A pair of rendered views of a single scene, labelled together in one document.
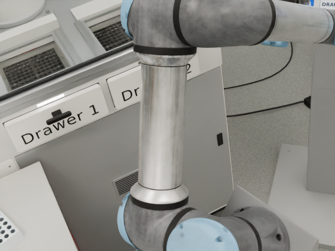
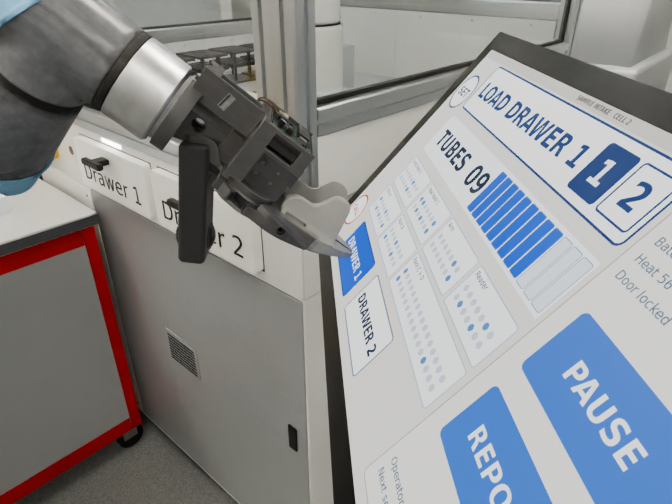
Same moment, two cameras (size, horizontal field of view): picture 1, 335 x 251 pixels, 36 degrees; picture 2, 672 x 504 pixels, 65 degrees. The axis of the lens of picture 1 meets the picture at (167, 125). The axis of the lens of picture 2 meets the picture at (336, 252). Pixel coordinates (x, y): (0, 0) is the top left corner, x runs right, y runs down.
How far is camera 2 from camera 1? 145 cm
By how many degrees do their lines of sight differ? 49
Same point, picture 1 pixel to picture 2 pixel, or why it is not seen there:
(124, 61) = (173, 156)
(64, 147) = (124, 224)
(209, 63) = (281, 276)
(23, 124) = (84, 148)
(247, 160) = not seen: outside the picture
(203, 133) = (269, 396)
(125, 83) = (165, 190)
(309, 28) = not seen: outside the picture
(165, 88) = not seen: outside the picture
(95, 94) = (137, 174)
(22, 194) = (36, 215)
